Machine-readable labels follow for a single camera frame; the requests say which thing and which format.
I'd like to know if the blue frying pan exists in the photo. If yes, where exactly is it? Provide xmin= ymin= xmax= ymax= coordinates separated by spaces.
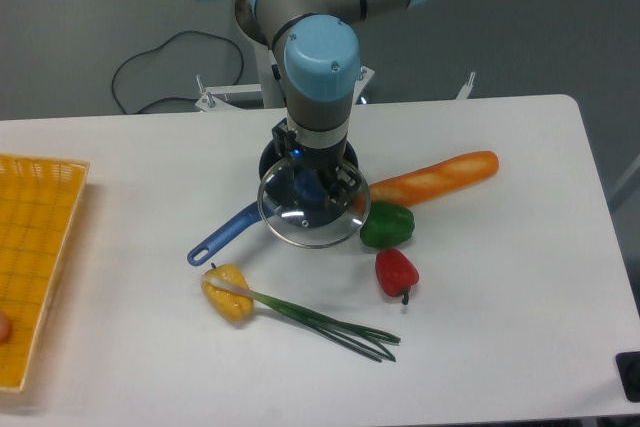
xmin=187 ymin=140 xmax=370 ymax=266

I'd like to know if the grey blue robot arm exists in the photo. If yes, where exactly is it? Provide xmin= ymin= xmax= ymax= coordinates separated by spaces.
xmin=246 ymin=0 xmax=428 ymax=207

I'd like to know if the green bell pepper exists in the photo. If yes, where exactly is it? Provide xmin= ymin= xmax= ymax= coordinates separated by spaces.
xmin=360 ymin=201 xmax=415 ymax=250

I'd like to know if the glass pan lid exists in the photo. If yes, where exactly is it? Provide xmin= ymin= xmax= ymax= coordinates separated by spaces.
xmin=257 ymin=157 xmax=371 ymax=249

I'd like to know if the orange baguette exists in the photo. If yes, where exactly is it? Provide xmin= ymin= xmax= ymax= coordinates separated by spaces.
xmin=369 ymin=151 xmax=500 ymax=210

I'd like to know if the black cable on floor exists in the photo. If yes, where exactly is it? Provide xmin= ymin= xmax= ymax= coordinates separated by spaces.
xmin=110 ymin=29 xmax=246 ymax=115

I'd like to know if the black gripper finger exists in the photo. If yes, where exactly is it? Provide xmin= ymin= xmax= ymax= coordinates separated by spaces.
xmin=328 ymin=166 xmax=363 ymax=207
xmin=294 ymin=169 xmax=326 ymax=205

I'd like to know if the yellow bell pepper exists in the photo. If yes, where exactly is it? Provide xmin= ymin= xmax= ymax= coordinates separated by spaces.
xmin=200 ymin=264 xmax=254 ymax=325

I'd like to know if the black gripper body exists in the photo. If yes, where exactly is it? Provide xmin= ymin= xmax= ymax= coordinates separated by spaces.
xmin=271 ymin=118 xmax=358 ymax=181

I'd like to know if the black table corner fixture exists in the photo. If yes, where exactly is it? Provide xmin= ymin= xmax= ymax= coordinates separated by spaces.
xmin=615 ymin=351 xmax=640 ymax=403

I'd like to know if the yellow woven basket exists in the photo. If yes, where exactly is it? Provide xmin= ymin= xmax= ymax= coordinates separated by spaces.
xmin=1 ymin=154 xmax=89 ymax=393

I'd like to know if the red bell pepper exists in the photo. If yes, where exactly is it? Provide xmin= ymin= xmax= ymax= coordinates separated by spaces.
xmin=375 ymin=248 xmax=420 ymax=305

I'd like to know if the green spring onion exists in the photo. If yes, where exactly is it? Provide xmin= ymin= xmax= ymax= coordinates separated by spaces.
xmin=201 ymin=274 xmax=401 ymax=363

